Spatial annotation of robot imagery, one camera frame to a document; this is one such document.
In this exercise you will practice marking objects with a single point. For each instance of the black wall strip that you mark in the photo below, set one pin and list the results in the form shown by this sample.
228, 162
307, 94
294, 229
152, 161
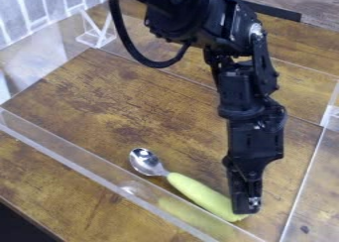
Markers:
275, 12

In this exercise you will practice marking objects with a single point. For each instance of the clear acrylic front barrier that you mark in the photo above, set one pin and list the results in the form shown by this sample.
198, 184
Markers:
175, 208

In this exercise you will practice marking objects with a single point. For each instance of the clear acrylic barrier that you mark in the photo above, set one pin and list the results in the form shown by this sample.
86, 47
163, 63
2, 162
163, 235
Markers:
313, 221
175, 208

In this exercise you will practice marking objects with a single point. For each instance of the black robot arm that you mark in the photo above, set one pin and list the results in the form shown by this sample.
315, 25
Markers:
226, 30

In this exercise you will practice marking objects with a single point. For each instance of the green handled metal spoon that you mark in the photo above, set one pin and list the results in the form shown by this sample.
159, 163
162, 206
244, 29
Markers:
146, 163

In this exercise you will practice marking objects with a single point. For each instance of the clear acrylic right barrier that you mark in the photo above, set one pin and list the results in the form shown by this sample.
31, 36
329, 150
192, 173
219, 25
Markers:
313, 221

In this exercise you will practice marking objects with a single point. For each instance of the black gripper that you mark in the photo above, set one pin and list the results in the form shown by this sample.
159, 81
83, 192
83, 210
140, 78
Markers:
255, 145

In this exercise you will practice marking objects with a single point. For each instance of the clear acrylic corner bracket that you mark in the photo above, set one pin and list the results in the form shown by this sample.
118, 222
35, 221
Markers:
96, 37

